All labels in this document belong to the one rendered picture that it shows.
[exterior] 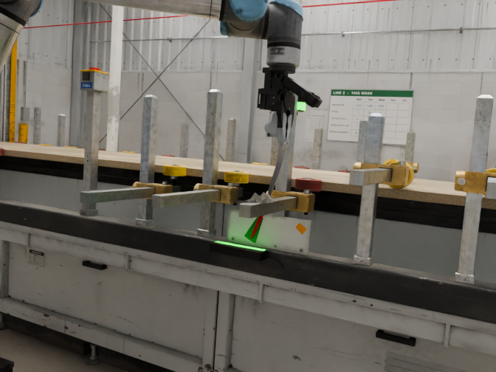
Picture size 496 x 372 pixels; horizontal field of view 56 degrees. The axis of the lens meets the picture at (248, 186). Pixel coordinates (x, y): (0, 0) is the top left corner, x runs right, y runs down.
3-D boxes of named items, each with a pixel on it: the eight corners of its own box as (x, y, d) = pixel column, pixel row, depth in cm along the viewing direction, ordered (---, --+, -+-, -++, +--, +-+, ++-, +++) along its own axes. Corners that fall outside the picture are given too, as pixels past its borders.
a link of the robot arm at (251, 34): (222, -10, 116) (271, -5, 118) (219, 4, 128) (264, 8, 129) (220, 29, 117) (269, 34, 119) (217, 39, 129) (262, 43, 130)
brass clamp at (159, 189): (162, 201, 153) (162, 185, 153) (129, 196, 159) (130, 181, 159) (173, 199, 159) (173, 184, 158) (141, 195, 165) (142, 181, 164)
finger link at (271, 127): (265, 145, 130) (268, 111, 129) (285, 146, 127) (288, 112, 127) (260, 145, 127) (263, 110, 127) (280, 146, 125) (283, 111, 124)
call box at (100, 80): (94, 91, 164) (94, 69, 163) (79, 91, 167) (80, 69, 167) (108, 94, 170) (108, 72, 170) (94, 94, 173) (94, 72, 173)
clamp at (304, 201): (307, 212, 131) (308, 195, 130) (263, 207, 137) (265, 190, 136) (314, 211, 136) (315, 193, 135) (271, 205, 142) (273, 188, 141)
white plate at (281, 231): (307, 255, 131) (310, 220, 130) (226, 241, 143) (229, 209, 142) (308, 255, 132) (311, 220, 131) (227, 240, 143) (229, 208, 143)
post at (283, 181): (280, 258, 136) (294, 90, 132) (269, 256, 138) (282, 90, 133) (286, 256, 139) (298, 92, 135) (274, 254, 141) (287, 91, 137)
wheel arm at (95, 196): (88, 207, 129) (88, 191, 129) (79, 205, 131) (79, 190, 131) (180, 196, 168) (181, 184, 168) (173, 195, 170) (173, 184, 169)
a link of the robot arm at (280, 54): (305, 52, 128) (291, 44, 120) (303, 71, 129) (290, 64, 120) (275, 53, 132) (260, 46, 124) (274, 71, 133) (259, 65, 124)
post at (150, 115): (145, 238, 159) (152, 94, 155) (136, 236, 160) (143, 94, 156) (151, 236, 162) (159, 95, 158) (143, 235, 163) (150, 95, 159)
